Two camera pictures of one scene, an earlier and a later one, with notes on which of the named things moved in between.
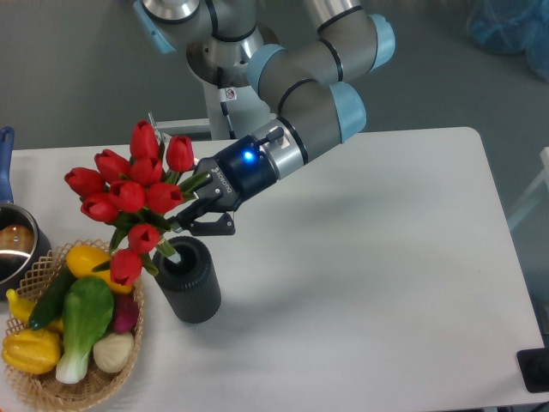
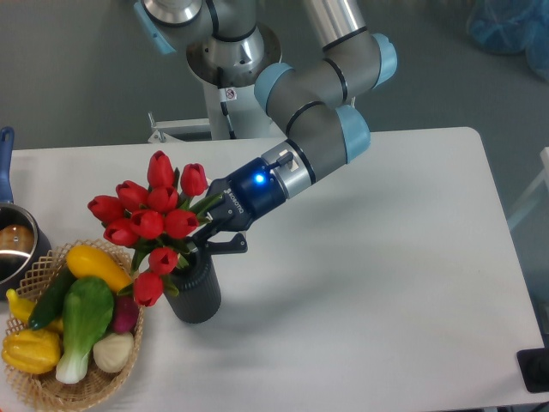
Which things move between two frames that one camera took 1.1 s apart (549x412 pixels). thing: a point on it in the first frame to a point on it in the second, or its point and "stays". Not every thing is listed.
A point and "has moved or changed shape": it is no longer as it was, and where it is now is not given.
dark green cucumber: [50, 306] stays
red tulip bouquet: [140, 193] has moved or changed shape
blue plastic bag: [513, 27] stays
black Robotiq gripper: [239, 173] to [247, 193]
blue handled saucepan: [22, 245] stays
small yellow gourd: [21, 307] stays
